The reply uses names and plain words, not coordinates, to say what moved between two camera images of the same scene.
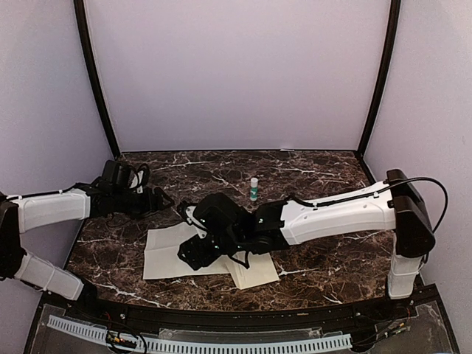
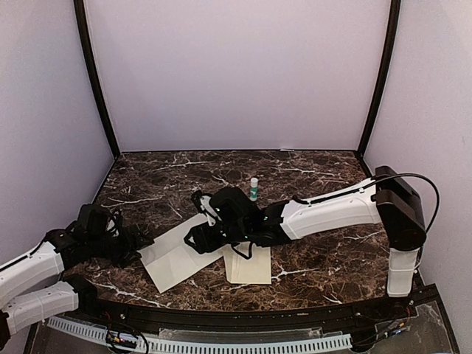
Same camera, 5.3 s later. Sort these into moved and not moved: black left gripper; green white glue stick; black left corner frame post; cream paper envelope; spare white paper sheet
Moved: black left gripper; cream paper envelope; spare white paper sheet
Not moved: green white glue stick; black left corner frame post
